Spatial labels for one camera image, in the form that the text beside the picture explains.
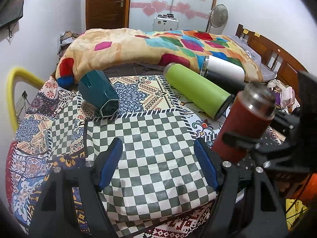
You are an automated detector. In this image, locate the red thermos bottle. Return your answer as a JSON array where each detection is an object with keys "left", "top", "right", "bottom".
[{"left": 212, "top": 82, "right": 276, "bottom": 163}]

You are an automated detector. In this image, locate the teal faceted cup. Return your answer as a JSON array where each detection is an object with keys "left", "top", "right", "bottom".
[{"left": 78, "top": 70, "right": 120, "bottom": 117}]

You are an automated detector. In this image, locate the wooden headboard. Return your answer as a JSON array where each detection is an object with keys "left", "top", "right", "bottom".
[{"left": 235, "top": 24, "right": 307, "bottom": 89}]

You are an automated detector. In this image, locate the grey pillow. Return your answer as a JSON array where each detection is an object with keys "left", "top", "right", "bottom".
[{"left": 227, "top": 36, "right": 277, "bottom": 82}]

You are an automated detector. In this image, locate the green thermos bottle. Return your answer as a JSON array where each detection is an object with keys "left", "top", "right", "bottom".
[{"left": 163, "top": 63, "right": 232, "bottom": 120}]

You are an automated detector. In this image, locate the black thermos bottle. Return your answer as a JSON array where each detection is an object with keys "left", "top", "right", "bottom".
[{"left": 203, "top": 70, "right": 245, "bottom": 96}]

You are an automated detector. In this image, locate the white thermos bottle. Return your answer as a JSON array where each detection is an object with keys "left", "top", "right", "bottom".
[{"left": 200, "top": 55, "right": 244, "bottom": 82}]

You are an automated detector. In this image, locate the patterned checkered bed sheet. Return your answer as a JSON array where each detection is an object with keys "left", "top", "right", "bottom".
[{"left": 4, "top": 74, "right": 283, "bottom": 238}]

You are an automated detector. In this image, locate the standing electric fan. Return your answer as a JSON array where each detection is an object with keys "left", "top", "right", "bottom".
[{"left": 206, "top": 4, "right": 228, "bottom": 34}]

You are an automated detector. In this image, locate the sliding wardrobe with hearts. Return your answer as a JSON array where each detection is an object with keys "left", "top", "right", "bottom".
[{"left": 128, "top": 0, "right": 213, "bottom": 32}]

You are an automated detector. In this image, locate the yellow foam tube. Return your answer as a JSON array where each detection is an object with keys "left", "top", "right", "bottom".
[{"left": 6, "top": 67, "right": 45, "bottom": 132}]

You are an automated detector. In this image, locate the colourful patchwork quilt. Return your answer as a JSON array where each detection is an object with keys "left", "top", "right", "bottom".
[{"left": 55, "top": 28, "right": 263, "bottom": 88}]

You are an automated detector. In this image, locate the pile of clothes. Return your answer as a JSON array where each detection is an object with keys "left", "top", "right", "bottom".
[{"left": 57, "top": 31, "right": 79, "bottom": 55}]

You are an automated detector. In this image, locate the brown wooden door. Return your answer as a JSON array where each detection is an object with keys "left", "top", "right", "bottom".
[{"left": 85, "top": 0, "right": 130, "bottom": 30}]

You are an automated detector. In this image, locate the wall power socket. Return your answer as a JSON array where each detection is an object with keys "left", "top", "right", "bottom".
[{"left": 15, "top": 91, "right": 27, "bottom": 113}]

